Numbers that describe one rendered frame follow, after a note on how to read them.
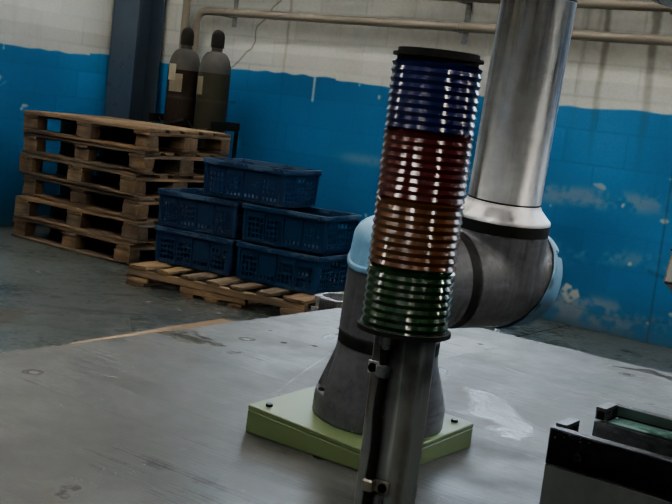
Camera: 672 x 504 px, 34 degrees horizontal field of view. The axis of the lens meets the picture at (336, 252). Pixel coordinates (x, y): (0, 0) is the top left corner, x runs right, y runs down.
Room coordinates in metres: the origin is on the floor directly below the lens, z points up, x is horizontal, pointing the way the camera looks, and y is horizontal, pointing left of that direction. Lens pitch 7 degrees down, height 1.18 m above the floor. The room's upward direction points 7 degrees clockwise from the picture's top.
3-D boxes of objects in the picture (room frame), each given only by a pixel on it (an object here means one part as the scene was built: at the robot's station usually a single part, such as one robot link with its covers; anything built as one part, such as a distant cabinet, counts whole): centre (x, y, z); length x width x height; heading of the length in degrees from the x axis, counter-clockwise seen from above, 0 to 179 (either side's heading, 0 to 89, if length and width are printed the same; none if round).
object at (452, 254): (0.74, -0.05, 1.10); 0.06 x 0.06 x 0.04
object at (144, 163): (7.73, 1.54, 0.45); 1.26 x 0.86 x 0.89; 55
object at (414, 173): (0.74, -0.05, 1.14); 0.06 x 0.06 x 0.04
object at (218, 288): (6.50, 0.48, 0.39); 1.20 x 0.80 x 0.79; 63
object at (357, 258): (1.24, -0.08, 1.00); 0.13 x 0.12 x 0.14; 125
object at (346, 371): (1.24, -0.07, 0.88); 0.15 x 0.15 x 0.10
